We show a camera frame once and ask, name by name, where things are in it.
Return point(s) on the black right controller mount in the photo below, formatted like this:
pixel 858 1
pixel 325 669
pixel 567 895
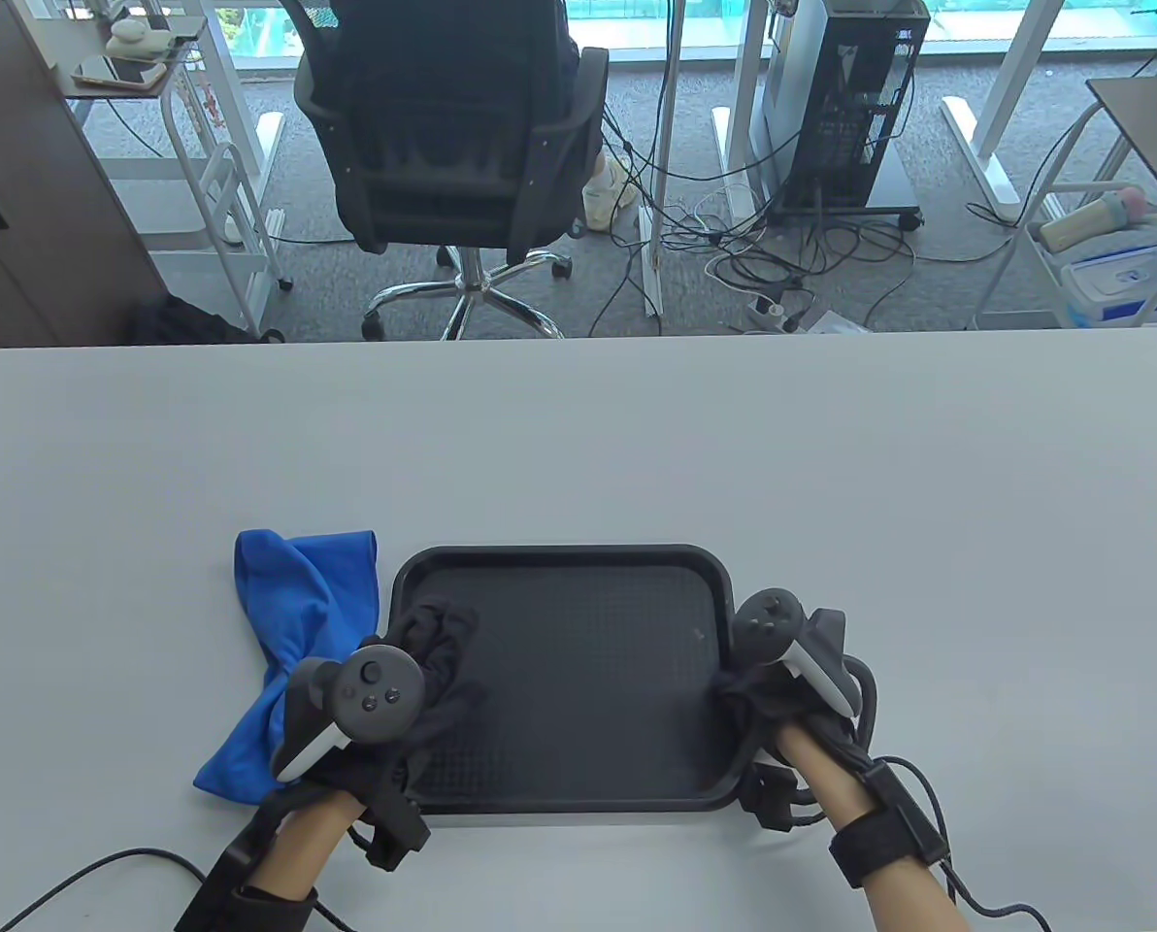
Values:
pixel 773 801

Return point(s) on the black computer tower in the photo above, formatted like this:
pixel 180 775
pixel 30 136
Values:
pixel 860 97

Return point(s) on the person's right hand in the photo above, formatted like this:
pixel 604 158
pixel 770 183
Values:
pixel 763 709

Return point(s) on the smartphone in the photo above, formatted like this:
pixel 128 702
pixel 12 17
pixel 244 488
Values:
pixel 117 73

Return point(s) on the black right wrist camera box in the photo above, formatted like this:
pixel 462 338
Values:
pixel 909 811

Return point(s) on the person's left hand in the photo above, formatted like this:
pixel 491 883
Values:
pixel 438 680

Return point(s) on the white round object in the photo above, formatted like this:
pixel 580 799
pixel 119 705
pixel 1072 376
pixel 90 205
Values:
pixel 137 39

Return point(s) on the pastel drinking bottle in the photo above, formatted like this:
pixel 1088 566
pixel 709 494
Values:
pixel 1083 223

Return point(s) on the black plastic tray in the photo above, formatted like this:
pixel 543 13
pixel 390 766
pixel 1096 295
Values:
pixel 588 680

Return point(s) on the black bag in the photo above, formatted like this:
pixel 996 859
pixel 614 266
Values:
pixel 190 322

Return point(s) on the white desk leg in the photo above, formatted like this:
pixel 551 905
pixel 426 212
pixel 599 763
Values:
pixel 1001 116
pixel 664 116
pixel 748 78
pixel 270 146

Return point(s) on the grey right hand controller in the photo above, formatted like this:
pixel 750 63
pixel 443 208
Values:
pixel 771 631

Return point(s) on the grey hand controller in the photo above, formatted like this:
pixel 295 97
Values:
pixel 377 694
pixel 771 631

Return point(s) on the black office chair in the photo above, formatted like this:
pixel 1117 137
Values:
pixel 443 175

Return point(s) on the person's right forearm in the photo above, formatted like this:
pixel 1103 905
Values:
pixel 816 786

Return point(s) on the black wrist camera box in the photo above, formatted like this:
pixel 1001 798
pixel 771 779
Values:
pixel 229 869
pixel 909 811

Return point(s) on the white power strip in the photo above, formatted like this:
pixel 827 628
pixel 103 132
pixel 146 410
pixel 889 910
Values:
pixel 765 311

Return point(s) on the brown wooden cabinet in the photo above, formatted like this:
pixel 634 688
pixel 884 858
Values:
pixel 35 194

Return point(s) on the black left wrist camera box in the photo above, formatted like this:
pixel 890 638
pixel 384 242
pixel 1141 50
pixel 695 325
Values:
pixel 229 869

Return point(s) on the blue lidded plastic container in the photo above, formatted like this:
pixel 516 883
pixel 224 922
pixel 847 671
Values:
pixel 1122 282

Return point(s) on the blue rectangular towel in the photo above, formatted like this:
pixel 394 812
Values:
pixel 292 602

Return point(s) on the grey left hand controller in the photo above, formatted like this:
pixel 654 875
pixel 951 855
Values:
pixel 377 694

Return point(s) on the dark side table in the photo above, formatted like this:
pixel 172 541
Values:
pixel 1156 126

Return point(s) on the black computer dolly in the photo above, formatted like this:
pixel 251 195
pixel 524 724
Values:
pixel 894 199

